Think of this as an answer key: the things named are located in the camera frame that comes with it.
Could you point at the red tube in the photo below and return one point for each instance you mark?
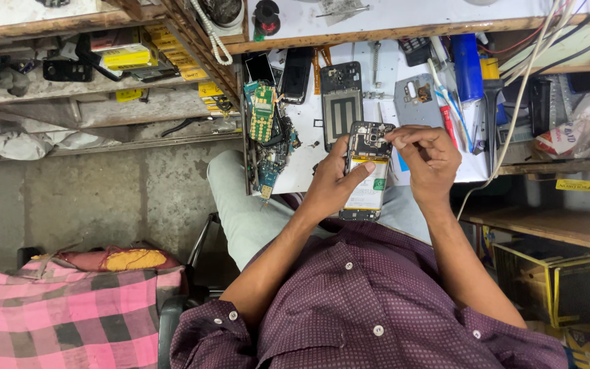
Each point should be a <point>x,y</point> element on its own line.
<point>448,125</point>

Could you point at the stack of yellow packets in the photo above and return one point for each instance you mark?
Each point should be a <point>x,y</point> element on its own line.
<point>177,54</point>

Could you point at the black carton with yellow tape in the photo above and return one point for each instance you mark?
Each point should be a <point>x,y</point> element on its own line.
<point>548,282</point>

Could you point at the white blue toothbrush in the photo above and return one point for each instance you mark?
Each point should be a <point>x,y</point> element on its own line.
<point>448,100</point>

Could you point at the black smartphone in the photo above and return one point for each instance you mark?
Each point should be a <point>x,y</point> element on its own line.
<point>296,74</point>

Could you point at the pink checked cloth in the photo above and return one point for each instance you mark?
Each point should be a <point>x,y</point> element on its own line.
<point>75,317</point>

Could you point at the blue cylindrical bottle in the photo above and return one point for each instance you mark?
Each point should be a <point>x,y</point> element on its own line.
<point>467,66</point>

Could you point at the grey crumpled plastic sheet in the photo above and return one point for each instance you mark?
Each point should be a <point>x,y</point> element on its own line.
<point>13,141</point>

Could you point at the smartphone with battery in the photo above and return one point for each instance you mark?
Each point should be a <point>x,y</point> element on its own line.
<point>369,192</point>

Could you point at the black chair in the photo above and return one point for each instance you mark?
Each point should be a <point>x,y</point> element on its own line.
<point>172,317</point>

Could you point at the small black phone screen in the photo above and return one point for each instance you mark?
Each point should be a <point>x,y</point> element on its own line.
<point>259,68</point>

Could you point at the yellow white box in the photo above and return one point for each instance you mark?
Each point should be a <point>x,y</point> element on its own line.
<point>123,54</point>

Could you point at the long metal bolt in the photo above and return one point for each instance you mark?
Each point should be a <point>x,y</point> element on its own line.
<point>377,64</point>

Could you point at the green keypad circuit board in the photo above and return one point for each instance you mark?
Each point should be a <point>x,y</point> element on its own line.
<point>263,115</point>

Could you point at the person's left hand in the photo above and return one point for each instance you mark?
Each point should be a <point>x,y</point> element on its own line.
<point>328,187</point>

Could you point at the red yellow cushion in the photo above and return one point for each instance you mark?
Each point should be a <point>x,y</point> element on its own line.
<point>131,260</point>

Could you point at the person's maroon dotted shirt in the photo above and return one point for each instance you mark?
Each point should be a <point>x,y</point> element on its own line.
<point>366,307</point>

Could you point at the wooden shelf unit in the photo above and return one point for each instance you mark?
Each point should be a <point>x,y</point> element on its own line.
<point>121,102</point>

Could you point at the black phone middle frame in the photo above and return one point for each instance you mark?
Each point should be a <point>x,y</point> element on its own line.
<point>341,110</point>

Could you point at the yellow label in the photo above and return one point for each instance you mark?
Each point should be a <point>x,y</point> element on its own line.
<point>128,95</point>

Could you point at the person's grey trousers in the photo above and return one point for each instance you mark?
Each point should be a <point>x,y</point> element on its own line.
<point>244,205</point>

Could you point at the white red plastic bag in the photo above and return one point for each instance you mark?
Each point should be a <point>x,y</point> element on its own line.
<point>576,130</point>

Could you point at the black flat device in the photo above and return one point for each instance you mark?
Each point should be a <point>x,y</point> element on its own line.
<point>67,70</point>

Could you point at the white work mat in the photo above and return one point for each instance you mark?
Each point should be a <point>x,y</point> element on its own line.
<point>305,128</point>

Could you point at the heap of phone circuit boards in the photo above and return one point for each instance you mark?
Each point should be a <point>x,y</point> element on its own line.
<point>274,153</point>

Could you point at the black phone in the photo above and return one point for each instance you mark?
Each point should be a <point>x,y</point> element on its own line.
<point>540,105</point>

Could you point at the black keypad device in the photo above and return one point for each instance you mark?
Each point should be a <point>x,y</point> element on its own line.
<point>415,51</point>

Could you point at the yellow block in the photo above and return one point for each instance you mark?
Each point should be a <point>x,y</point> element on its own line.
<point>489,68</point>

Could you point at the person's right hand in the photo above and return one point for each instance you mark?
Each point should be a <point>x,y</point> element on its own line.
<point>436,166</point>

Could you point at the yellow tape strip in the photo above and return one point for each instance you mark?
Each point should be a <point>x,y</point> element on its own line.
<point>576,185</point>

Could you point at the grey phone back cover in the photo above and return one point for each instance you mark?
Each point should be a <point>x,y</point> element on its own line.
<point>423,110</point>

